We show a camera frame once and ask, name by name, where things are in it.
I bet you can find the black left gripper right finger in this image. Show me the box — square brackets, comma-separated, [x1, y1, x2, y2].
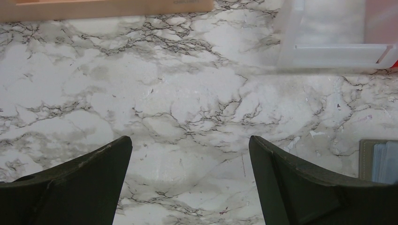
[249, 136, 398, 225]

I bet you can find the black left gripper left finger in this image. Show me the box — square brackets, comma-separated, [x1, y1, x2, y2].
[0, 136, 133, 225]

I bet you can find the grey metal card holder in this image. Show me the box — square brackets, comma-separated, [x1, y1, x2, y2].
[359, 139, 398, 184]

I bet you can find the white plastic bin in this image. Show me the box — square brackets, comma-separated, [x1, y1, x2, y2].
[275, 0, 398, 75]

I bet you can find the peach plastic desk organizer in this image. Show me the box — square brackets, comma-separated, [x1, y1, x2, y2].
[0, 0, 214, 22]

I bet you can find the red plastic bin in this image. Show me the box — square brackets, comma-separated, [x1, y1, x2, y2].
[364, 0, 398, 68]

